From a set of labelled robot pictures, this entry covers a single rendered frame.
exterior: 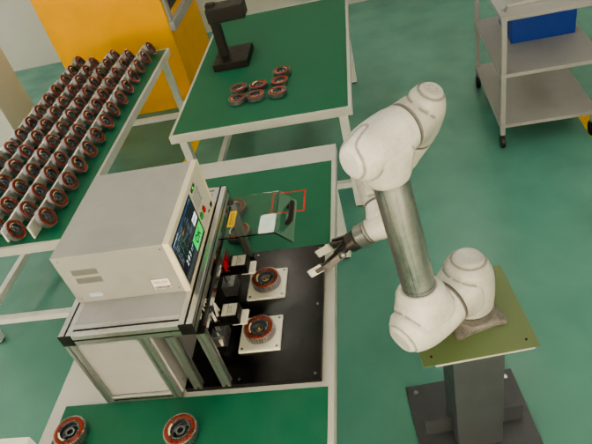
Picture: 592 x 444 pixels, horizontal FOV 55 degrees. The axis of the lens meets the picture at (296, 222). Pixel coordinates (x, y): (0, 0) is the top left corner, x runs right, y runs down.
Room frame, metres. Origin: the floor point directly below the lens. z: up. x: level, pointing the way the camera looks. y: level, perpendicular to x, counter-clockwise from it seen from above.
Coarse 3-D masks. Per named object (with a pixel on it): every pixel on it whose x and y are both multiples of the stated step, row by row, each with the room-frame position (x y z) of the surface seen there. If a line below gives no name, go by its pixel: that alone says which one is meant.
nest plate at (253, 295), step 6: (282, 270) 1.63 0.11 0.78; (252, 276) 1.65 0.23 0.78; (282, 276) 1.60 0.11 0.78; (282, 282) 1.57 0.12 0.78; (252, 288) 1.58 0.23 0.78; (276, 288) 1.55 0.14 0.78; (282, 288) 1.54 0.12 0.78; (252, 294) 1.55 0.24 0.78; (258, 294) 1.54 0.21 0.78; (264, 294) 1.53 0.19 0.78; (270, 294) 1.52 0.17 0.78; (276, 294) 1.51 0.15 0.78; (282, 294) 1.50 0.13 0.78; (252, 300) 1.53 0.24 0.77
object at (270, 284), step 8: (256, 272) 1.62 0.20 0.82; (264, 272) 1.62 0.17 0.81; (272, 272) 1.60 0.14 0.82; (256, 280) 1.58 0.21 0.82; (264, 280) 1.58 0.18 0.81; (272, 280) 1.55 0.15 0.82; (280, 280) 1.57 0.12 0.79; (256, 288) 1.55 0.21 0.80; (264, 288) 1.53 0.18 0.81; (272, 288) 1.53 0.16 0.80
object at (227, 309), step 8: (224, 304) 1.40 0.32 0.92; (232, 304) 1.39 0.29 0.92; (224, 312) 1.36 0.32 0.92; (232, 312) 1.35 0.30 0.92; (240, 312) 1.37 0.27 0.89; (248, 312) 1.38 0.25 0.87; (224, 320) 1.34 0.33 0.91; (232, 320) 1.34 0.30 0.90; (240, 320) 1.34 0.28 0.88; (216, 328) 1.36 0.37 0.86
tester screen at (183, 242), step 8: (192, 208) 1.54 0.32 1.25; (184, 216) 1.47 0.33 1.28; (192, 216) 1.52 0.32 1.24; (184, 224) 1.44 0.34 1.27; (184, 232) 1.42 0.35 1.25; (176, 240) 1.35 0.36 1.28; (184, 240) 1.40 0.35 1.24; (192, 240) 1.45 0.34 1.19; (176, 248) 1.33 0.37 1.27; (184, 248) 1.38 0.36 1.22; (192, 248) 1.42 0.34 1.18; (184, 256) 1.36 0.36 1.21; (192, 256) 1.40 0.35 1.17; (184, 264) 1.33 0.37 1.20; (192, 272) 1.36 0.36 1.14
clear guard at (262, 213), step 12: (276, 192) 1.76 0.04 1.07; (228, 204) 1.77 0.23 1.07; (240, 204) 1.74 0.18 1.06; (252, 204) 1.72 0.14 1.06; (264, 204) 1.70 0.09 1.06; (276, 204) 1.68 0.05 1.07; (228, 216) 1.69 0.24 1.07; (240, 216) 1.67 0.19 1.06; (252, 216) 1.65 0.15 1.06; (264, 216) 1.63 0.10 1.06; (276, 216) 1.61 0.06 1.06; (228, 228) 1.62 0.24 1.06; (240, 228) 1.60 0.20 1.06; (252, 228) 1.58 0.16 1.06; (264, 228) 1.56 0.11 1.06; (276, 228) 1.55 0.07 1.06; (288, 228) 1.58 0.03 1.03
